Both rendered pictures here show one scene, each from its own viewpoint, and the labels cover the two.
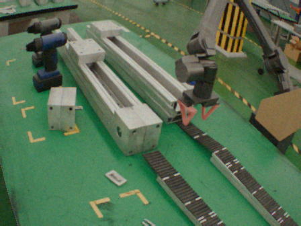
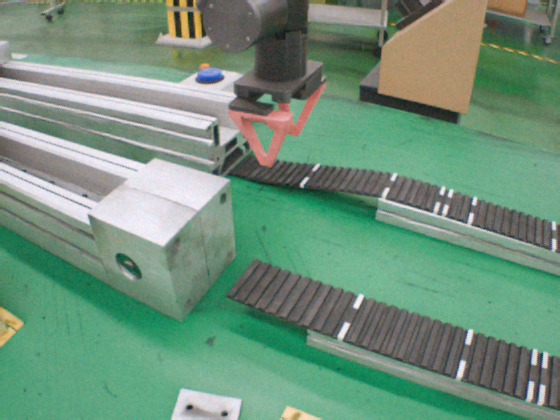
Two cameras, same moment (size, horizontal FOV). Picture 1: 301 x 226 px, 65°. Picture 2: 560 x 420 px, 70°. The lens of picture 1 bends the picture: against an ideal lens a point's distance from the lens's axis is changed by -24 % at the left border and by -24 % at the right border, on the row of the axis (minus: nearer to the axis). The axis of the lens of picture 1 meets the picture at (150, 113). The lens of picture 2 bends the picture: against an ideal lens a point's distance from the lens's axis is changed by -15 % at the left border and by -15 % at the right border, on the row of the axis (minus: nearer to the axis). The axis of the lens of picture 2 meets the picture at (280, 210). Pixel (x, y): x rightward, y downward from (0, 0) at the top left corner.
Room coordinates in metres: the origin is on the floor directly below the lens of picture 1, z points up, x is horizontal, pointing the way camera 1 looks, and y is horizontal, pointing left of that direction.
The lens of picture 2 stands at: (0.35, 0.07, 1.11)
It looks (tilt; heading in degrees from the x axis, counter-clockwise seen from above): 38 degrees down; 334
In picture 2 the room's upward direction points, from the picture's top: straight up
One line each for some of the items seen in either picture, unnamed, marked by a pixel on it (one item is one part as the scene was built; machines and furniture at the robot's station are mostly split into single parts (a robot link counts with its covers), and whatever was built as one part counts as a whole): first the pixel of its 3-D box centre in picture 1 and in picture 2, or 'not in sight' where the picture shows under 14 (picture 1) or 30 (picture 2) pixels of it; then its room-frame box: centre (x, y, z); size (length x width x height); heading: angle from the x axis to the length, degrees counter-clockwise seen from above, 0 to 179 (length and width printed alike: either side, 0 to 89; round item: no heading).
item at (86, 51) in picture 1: (84, 53); not in sight; (1.04, 0.30, 0.87); 0.16 x 0.11 x 0.07; 37
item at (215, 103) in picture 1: (203, 107); (289, 105); (0.79, -0.16, 0.87); 0.07 x 0.07 x 0.09; 39
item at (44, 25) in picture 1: (39, 42); not in sight; (1.07, 0.55, 0.89); 0.20 x 0.08 x 0.22; 136
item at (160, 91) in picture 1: (124, 58); (43, 98); (1.15, 0.15, 0.82); 0.80 x 0.10 x 0.09; 37
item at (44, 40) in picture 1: (41, 62); not in sight; (0.87, 0.44, 0.89); 0.20 x 0.08 x 0.22; 136
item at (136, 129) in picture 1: (139, 128); (173, 229); (0.69, 0.02, 0.83); 0.12 x 0.09 x 0.10; 127
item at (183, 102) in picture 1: (191, 110); (270, 123); (0.76, -0.12, 0.87); 0.07 x 0.07 x 0.09; 39
